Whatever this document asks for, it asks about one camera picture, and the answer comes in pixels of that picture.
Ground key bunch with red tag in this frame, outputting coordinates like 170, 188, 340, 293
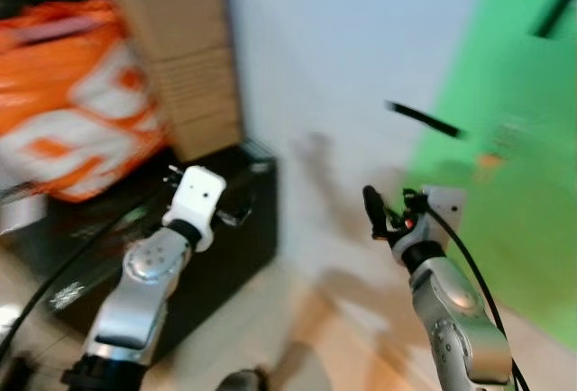
476, 119, 535, 177

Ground black case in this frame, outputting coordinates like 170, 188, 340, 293
0, 139, 281, 367

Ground black rod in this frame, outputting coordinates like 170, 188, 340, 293
385, 99, 466, 141
535, 0, 577, 40

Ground brown cardboard box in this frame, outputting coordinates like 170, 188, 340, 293
110, 0, 245, 163

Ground dark robot foot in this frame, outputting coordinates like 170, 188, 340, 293
215, 368, 272, 391

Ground orange and white bag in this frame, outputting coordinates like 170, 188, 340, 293
0, 0, 174, 204

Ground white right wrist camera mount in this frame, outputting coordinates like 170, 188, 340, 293
422, 186, 468, 232

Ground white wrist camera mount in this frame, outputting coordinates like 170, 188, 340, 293
162, 165, 227, 253
422, 186, 468, 232

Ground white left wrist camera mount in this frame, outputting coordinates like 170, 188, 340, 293
162, 165, 227, 253

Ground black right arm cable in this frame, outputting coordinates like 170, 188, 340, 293
422, 209, 530, 391

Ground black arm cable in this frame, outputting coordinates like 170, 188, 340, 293
422, 209, 530, 391
0, 195, 170, 358

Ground green wall sheet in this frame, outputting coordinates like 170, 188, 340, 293
404, 0, 577, 349

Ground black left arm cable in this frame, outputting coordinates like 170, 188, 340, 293
0, 195, 170, 358

